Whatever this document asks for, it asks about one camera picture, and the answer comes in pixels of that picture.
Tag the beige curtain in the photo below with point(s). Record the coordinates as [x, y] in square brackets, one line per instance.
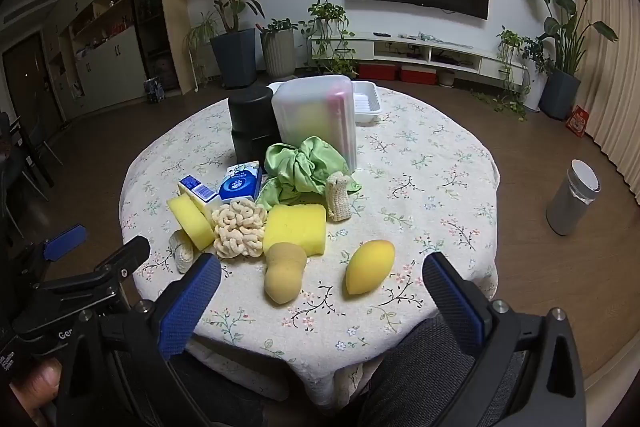
[615, 82]

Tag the tan gourd-shaped makeup sponge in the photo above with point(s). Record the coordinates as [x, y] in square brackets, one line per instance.
[284, 277]

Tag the grey trash can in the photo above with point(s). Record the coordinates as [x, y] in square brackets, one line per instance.
[567, 207]

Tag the green cloth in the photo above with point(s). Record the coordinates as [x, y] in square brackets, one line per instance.
[295, 167]

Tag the translucent plastic container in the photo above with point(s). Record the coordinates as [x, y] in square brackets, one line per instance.
[300, 117]

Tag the trailing plant on stand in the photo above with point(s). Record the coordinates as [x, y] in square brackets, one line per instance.
[510, 42]

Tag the cream chenille sponge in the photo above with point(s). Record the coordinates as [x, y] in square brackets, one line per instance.
[240, 232]

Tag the red paper bag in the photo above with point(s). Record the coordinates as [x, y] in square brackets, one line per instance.
[577, 122]

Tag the dark wooden door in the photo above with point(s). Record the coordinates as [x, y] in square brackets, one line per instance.
[25, 77]

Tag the trailing pothos plant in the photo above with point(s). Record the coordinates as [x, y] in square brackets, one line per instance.
[327, 14]

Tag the tall plant in dark pot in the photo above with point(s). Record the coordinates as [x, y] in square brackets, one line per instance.
[234, 57]

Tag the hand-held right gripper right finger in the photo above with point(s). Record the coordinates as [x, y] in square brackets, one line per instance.
[457, 304]

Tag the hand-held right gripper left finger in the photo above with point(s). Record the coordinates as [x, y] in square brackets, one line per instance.
[187, 307]

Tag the white wall cabinet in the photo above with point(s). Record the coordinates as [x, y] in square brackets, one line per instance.
[110, 67]

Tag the red storage box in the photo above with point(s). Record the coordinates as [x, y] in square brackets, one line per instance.
[419, 75]
[378, 72]

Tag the white television stand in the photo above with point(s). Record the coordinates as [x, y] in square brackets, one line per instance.
[492, 66]

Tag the plant in white ribbed pot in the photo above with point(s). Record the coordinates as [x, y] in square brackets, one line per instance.
[278, 54]

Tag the yellow and blue tissue pack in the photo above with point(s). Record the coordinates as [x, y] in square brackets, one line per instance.
[197, 192]

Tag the large-leaf plant in dark pot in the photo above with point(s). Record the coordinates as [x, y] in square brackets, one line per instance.
[560, 92]

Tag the dark glass cabinet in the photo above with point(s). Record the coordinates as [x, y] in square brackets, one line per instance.
[150, 7]

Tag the floral tablecloth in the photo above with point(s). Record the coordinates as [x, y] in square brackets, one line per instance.
[425, 187]

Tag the rectangular yellow sponge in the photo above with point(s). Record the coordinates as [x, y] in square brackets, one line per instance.
[295, 227]

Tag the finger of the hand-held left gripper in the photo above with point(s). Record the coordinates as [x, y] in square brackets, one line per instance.
[122, 259]
[65, 239]

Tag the yellow mango-shaped makeup sponge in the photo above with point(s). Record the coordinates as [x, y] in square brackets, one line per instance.
[370, 267]

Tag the cream crochet scrubber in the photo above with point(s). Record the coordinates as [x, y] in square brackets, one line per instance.
[340, 199]

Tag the person's left hand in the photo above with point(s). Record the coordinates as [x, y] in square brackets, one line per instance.
[40, 384]

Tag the black cylindrical container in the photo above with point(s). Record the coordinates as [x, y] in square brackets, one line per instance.
[250, 122]

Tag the white ribbed plastic tray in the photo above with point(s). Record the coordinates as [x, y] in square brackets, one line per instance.
[366, 104]

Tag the blue and white tissue pack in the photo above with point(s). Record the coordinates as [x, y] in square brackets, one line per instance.
[240, 184]

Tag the white knit scrubber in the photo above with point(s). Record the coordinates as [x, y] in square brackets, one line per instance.
[181, 252]

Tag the small plant pot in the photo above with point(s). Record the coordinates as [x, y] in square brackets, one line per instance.
[446, 78]

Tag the person's grey trouser leg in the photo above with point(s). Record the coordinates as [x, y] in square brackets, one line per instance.
[425, 357]

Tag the dark chair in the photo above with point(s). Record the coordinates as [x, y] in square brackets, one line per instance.
[20, 167]

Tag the thick yellow sponge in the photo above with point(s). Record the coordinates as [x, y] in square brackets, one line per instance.
[192, 222]

